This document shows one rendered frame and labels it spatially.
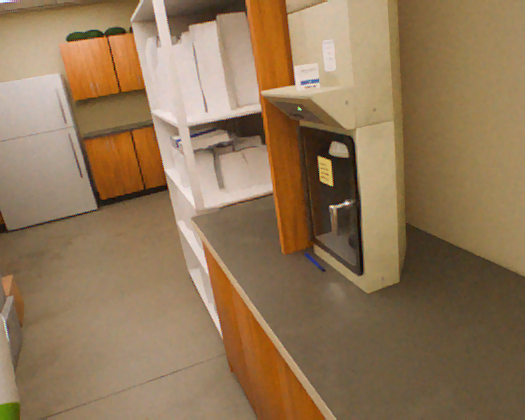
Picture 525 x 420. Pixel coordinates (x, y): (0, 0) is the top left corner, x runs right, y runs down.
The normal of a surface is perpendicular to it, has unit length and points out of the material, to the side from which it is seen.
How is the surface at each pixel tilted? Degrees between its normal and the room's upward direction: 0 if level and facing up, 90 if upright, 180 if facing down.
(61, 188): 90
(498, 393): 0
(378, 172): 90
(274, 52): 90
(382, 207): 90
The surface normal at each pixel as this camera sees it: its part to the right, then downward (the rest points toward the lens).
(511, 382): -0.15, -0.93
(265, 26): 0.36, 0.28
